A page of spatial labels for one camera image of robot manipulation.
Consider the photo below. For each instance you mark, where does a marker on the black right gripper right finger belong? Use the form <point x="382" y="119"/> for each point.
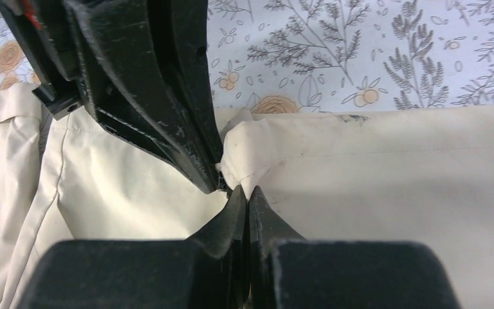
<point x="290" y="271"/>

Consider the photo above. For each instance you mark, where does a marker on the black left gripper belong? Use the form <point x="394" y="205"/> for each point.
<point x="127" y="93"/>

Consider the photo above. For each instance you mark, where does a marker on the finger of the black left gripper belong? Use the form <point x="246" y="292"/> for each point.
<point x="179" y="34"/>

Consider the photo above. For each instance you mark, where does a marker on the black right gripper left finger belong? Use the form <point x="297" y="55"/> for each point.
<point x="206" y="270"/>

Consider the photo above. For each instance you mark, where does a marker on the beige zip jacket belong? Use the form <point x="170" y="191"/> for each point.
<point x="423" y="175"/>

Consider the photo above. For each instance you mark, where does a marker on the floral patterned table mat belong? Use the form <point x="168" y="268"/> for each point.
<point x="349" y="56"/>

